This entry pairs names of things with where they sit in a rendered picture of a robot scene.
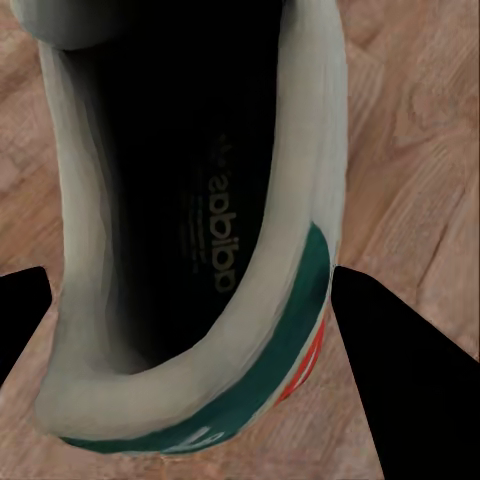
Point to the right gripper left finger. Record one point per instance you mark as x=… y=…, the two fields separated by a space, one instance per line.
x=25 y=297

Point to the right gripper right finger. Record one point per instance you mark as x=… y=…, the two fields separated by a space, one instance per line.
x=419 y=390

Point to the gym shoe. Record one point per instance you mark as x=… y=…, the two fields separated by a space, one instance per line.
x=202 y=150

